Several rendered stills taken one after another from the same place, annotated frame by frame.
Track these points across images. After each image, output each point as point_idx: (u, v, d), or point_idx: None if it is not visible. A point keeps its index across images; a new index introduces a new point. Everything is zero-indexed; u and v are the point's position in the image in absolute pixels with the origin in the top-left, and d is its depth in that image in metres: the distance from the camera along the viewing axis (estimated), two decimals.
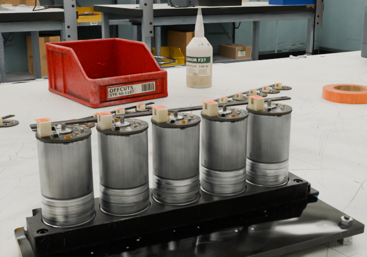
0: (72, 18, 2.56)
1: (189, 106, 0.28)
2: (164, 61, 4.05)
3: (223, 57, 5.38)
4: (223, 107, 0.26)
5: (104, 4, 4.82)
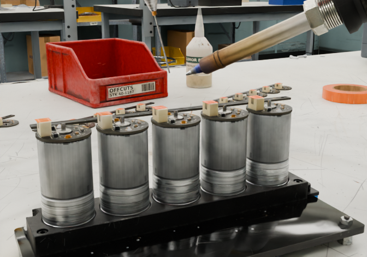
0: (72, 18, 2.56)
1: (189, 106, 0.28)
2: (164, 61, 4.05)
3: None
4: (223, 107, 0.26)
5: (104, 4, 4.82)
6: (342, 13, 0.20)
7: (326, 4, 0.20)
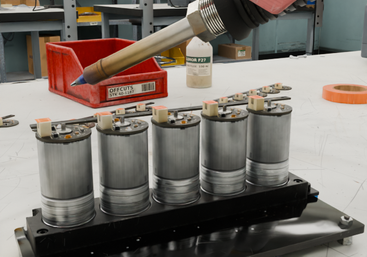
0: (72, 18, 2.56)
1: (189, 106, 0.28)
2: (164, 61, 4.05)
3: (223, 57, 5.38)
4: (223, 107, 0.26)
5: (104, 4, 4.82)
6: (222, 17, 0.17)
7: (209, 7, 0.18)
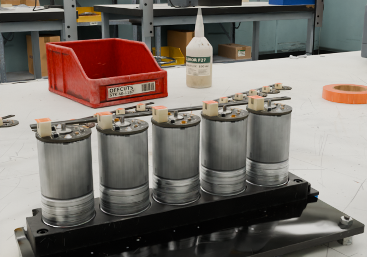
0: (72, 18, 2.56)
1: (189, 106, 0.28)
2: (164, 61, 4.05)
3: (223, 57, 5.38)
4: (223, 107, 0.26)
5: (104, 4, 4.82)
6: None
7: None
